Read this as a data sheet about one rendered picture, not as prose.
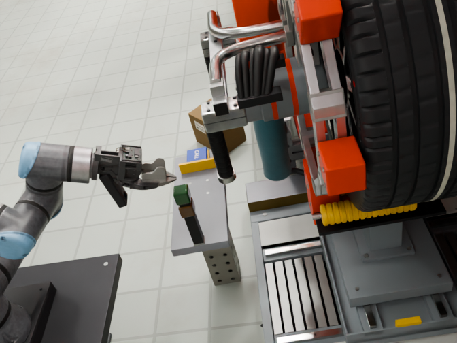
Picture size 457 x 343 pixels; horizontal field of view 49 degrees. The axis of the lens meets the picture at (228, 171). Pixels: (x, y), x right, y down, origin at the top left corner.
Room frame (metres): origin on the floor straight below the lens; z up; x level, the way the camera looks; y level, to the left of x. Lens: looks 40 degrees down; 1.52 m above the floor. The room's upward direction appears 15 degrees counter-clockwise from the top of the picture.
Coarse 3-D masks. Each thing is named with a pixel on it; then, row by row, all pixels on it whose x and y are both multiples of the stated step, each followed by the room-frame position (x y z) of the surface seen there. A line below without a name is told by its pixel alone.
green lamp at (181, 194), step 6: (174, 186) 1.02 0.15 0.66; (180, 186) 1.01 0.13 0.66; (186, 186) 1.01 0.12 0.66; (174, 192) 1.00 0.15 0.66; (180, 192) 0.99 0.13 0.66; (186, 192) 0.99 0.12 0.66; (174, 198) 0.99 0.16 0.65; (180, 198) 0.98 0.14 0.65; (186, 198) 0.98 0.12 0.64; (180, 204) 0.99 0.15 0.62
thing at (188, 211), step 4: (192, 200) 1.01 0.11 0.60; (192, 204) 0.99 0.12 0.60; (180, 208) 0.99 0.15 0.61; (184, 208) 0.98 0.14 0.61; (188, 208) 0.98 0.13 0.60; (192, 208) 0.98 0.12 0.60; (180, 212) 0.99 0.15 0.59; (184, 212) 0.98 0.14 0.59; (188, 212) 0.98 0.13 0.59; (192, 212) 0.98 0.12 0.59; (184, 216) 0.99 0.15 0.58; (188, 216) 0.98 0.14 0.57
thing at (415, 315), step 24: (336, 264) 1.03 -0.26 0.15; (336, 288) 0.94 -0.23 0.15; (456, 288) 0.82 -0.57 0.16; (360, 312) 0.82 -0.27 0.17; (384, 312) 0.81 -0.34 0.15; (408, 312) 0.79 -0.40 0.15; (432, 312) 0.76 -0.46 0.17; (456, 312) 0.75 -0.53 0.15; (360, 336) 0.75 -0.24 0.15; (384, 336) 0.75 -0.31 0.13; (408, 336) 0.74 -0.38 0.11
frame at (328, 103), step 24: (288, 0) 0.95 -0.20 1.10; (288, 48) 1.27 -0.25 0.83; (312, 72) 0.82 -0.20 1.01; (336, 72) 0.81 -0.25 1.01; (312, 96) 0.79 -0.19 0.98; (336, 96) 0.78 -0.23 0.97; (312, 120) 0.78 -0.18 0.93; (336, 120) 0.77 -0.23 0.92; (312, 144) 1.11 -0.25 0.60; (312, 168) 0.99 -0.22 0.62
